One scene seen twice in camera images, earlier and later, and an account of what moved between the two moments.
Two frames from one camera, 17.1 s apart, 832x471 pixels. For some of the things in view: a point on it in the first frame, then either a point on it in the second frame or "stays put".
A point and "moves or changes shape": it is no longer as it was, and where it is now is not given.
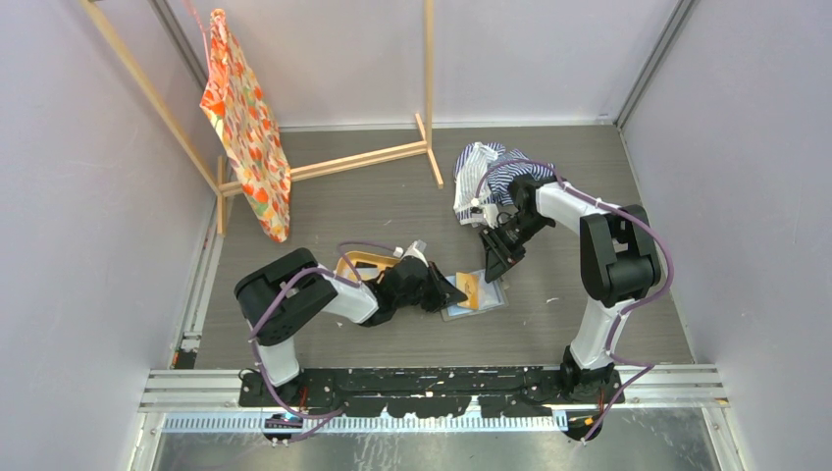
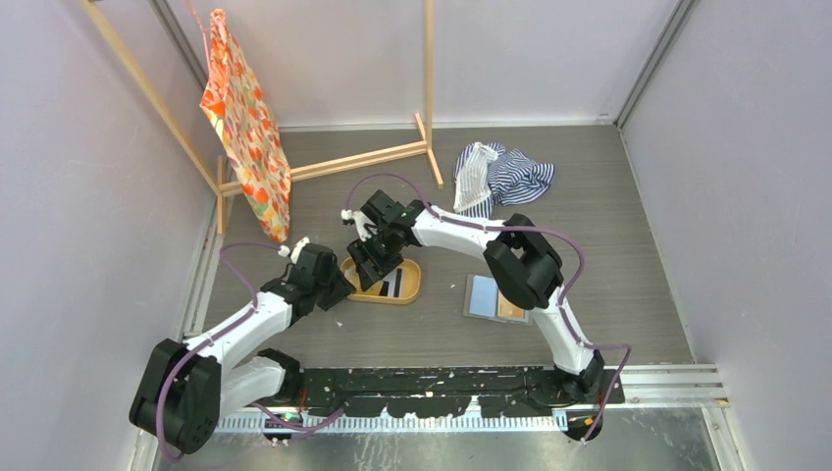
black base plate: x=505 y=392 stays put
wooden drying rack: x=214 y=173 stays put
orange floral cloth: x=238 y=109 stays put
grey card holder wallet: x=493 y=296 moves or changes shape
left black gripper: x=443 y=294 → x=341 y=287
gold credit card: x=468 y=284 → x=505 y=309
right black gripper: x=502 y=258 → x=360 y=252
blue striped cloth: x=495 y=184 stays put
